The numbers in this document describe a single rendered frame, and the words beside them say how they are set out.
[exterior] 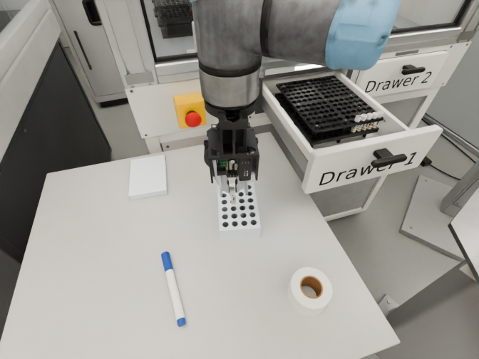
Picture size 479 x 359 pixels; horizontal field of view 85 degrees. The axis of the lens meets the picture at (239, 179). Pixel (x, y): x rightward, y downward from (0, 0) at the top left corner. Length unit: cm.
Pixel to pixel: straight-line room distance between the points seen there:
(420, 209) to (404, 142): 122
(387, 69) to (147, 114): 69
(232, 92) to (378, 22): 15
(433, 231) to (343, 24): 157
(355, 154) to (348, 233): 105
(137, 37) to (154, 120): 20
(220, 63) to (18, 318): 53
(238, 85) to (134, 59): 38
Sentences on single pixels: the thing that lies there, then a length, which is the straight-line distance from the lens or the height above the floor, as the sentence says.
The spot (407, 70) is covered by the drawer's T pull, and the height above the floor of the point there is 91.
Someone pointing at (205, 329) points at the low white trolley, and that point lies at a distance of 50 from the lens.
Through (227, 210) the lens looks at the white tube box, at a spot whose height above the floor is 79.
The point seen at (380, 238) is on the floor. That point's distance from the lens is 163.
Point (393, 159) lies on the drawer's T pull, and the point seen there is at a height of 91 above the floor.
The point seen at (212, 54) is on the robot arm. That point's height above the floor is 113.
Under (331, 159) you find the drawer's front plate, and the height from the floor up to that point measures 91.
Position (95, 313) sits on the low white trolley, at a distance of 56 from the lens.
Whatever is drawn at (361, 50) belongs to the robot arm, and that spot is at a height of 116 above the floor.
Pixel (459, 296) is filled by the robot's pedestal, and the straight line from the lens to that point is 85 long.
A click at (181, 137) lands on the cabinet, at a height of 78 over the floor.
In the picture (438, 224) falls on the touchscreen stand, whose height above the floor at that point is 4.
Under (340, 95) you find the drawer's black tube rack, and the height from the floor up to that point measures 90.
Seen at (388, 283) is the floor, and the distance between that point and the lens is 151.
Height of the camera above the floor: 125
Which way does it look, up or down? 47 degrees down
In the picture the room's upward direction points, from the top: straight up
